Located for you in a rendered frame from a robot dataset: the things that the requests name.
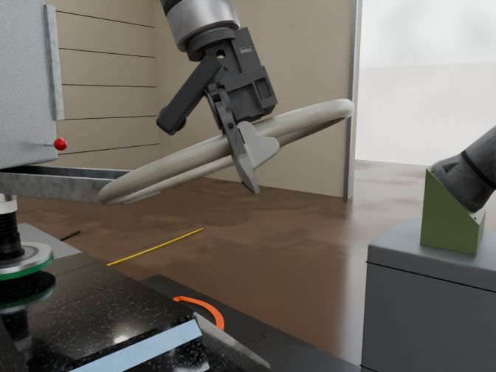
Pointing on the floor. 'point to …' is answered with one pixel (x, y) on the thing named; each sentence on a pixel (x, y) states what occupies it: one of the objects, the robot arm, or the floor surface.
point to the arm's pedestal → (429, 305)
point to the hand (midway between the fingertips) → (248, 186)
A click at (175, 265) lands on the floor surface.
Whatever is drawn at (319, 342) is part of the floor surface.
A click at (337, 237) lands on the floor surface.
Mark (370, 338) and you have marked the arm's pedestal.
